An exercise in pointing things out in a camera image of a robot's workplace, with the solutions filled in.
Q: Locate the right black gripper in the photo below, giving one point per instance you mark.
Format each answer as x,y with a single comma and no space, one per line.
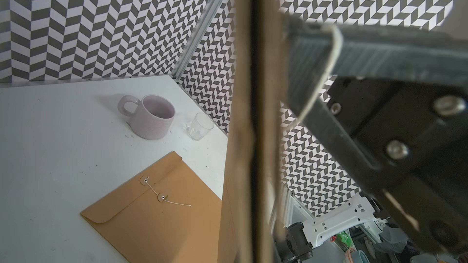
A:
404,144

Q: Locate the brown kraft file bag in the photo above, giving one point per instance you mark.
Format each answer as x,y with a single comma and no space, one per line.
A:
164,214

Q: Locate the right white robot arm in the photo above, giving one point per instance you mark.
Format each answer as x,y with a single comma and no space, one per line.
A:
329,226

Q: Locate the pale pink ceramic mug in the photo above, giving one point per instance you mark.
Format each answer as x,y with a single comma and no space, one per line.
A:
149,118

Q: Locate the clear drinking glass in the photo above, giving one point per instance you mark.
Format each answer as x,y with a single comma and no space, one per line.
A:
200,126

